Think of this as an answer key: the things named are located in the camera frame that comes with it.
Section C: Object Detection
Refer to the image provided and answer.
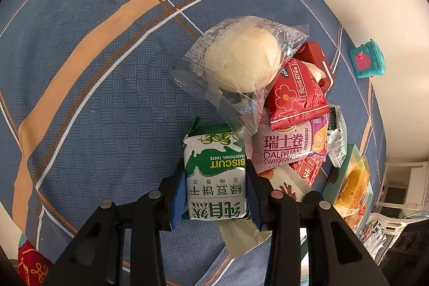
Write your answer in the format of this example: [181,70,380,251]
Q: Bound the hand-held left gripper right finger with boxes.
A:
[246,168,383,286]

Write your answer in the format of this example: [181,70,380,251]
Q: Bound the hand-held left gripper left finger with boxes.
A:
[42,169,188,286]

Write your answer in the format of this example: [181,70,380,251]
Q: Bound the green and white biscuit packet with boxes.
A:
[182,117,250,221]

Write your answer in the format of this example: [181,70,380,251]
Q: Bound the red flower-print snack packet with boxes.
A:
[266,59,331,132]

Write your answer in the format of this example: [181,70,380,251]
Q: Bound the white packet with brown print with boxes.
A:
[258,165,314,206]

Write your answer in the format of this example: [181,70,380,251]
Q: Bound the red patterned snack packet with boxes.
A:
[289,155,323,188]

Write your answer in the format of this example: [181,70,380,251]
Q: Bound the pink swiss roll packet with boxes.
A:
[250,113,329,174]

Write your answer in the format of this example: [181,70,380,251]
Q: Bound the wrapped yellow pastry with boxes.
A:
[335,165,369,216]

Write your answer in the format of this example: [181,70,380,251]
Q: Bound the small green and white packet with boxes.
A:
[327,105,348,168]

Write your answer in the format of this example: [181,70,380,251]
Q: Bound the pale green tray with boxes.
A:
[323,144,374,229]

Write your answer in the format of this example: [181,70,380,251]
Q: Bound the pile of white sachets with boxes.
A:
[355,212,396,263]

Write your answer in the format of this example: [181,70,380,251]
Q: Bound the clear-wrapped white bun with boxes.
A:
[172,16,309,136]

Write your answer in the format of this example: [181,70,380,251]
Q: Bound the white rack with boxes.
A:
[379,160,429,220]

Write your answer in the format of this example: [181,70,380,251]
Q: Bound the red patterned bag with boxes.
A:
[17,237,54,286]

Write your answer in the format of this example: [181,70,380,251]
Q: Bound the red drink carton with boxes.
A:
[295,41,334,94]

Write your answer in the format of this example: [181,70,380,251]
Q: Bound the teal toy box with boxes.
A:
[349,40,386,79]

